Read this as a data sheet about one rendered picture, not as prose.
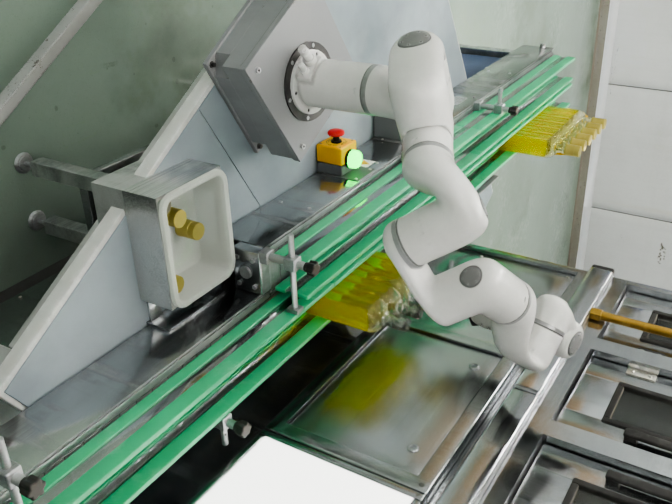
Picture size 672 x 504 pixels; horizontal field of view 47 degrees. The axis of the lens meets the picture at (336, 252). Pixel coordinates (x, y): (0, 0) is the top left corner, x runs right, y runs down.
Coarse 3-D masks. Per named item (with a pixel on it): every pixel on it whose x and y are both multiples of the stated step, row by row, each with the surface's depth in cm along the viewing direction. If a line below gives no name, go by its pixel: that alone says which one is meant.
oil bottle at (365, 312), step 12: (336, 288) 162; (324, 300) 160; (336, 300) 158; (348, 300) 158; (360, 300) 157; (372, 300) 157; (312, 312) 163; (324, 312) 161; (336, 312) 159; (348, 312) 157; (360, 312) 156; (372, 312) 154; (384, 312) 156; (348, 324) 159; (360, 324) 157; (372, 324) 155
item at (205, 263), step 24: (192, 192) 146; (216, 192) 144; (192, 216) 148; (216, 216) 147; (168, 240) 133; (192, 240) 150; (216, 240) 150; (168, 264) 135; (192, 264) 151; (216, 264) 152; (192, 288) 145
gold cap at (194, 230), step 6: (186, 222) 144; (192, 222) 143; (198, 222) 143; (180, 228) 144; (186, 228) 143; (192, 228) 142; (198, 228) 143; (204, 228) 145; (180, 234) 144; (186, 234) 143; (192, 234) 143; (198, 234) 144
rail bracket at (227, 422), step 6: (228, 414) 138; (222, 420) 137; (228, 420) 138; (234, 420) 138; (240, 420) 137; (216, 426) 139; (222, 426) 138; (228, 426) 138; (234, 426) 137; (240, 426) 136; (246, 426) 136; (222, 432) 140; (240, 432) 136; (246, 432) 136; (222, 438) 140; (222, 444) 141
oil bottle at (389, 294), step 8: (344, 280) 166; (352, 280) 165; (360, 280) 165; (368, 280) 165; (352, 288) 163; (360, 288) 162; (368, 288) 162; (376, 288) 162; (384, 288) 162; (392, 288) 162; (376, 296) 160; (384, 296) 159; (392, 296) 160; (400, 296) 161; (392, 304) 159; (392, 312) 160
